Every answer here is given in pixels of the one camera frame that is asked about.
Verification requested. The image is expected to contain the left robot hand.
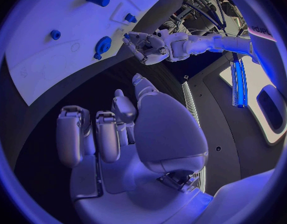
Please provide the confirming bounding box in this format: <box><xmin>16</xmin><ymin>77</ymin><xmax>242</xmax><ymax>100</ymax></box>
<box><xmin>122</xmin><ymin>31</ymin><xmax>170</xmax><ymax>66</ymax></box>

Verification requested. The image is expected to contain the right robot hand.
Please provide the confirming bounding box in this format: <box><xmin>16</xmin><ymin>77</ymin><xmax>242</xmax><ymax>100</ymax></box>
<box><xmin>55</xmin><ymin>73</ymin><xmax>215</xmax><ymax>224</ymax></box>

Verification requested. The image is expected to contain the white task board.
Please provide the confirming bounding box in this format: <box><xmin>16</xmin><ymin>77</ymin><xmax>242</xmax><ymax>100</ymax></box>
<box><xmin>5</xmin><ymin>0</ymin><xmax>173</xmax><ymax>107</ymax></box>

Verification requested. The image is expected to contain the blue plug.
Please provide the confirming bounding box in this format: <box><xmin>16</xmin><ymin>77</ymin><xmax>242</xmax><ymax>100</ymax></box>
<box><xmin>124</xmin><ymin>12</ymin><xmax>138</xmax><ymax>23</ymax></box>

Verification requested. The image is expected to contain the blue gear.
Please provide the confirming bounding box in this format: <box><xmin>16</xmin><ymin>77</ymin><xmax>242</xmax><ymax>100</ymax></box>
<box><xmin>94</xmin><ymin>36</ymin><xmax>113</xmax><ymax>55</ymax></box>

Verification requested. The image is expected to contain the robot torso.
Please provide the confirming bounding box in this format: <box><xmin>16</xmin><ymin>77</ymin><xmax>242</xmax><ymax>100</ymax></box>
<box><xmin>180</xmin><ymin>0</ymin><xmax>287</xmax><ymax>197</ymax></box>

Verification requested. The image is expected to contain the glowing light bar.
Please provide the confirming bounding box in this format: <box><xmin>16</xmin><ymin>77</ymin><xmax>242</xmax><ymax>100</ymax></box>
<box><xmin>230</xmin><ymin>57</ymin><xmax>249</xmax><ymax>109</ymax></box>

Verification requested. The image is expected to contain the blue short peg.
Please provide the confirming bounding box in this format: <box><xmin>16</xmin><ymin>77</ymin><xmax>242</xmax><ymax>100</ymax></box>
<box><xmin>49</xmin><ymin>29</ymin><xmax>62</xmax><ymax>40</ymax></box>

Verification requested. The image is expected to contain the white cable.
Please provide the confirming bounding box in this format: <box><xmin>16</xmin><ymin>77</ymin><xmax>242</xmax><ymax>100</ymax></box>
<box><xmin>187</xmin><ymin>28</ymin><xmax>228</xmax><ymax>36</ymax></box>

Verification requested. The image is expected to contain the workshop rack with cables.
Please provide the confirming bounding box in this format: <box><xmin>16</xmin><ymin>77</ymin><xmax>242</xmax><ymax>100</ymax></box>
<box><xmin>160</xmin><ymin>0</ymin><xmax>248</xmax><ymax>36</ymax></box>

